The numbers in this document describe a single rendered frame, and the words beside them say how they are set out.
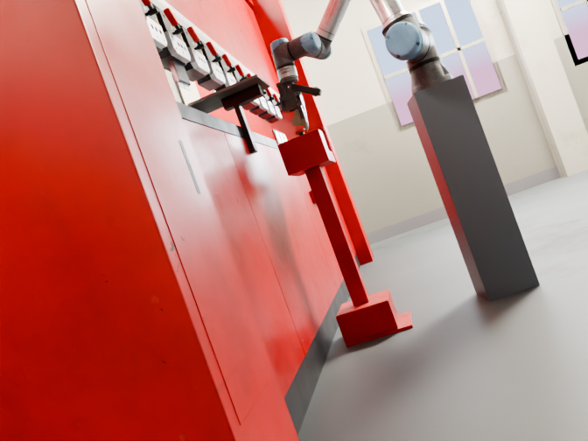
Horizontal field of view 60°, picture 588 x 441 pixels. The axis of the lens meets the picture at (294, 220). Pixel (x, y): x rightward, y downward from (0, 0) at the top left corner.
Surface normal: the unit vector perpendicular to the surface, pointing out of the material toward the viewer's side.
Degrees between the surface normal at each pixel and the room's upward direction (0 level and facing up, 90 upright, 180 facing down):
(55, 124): 90
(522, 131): 90
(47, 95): 90
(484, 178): 90
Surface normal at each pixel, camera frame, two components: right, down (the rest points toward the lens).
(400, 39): -0.42, 0.29
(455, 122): -0.09, 0.04
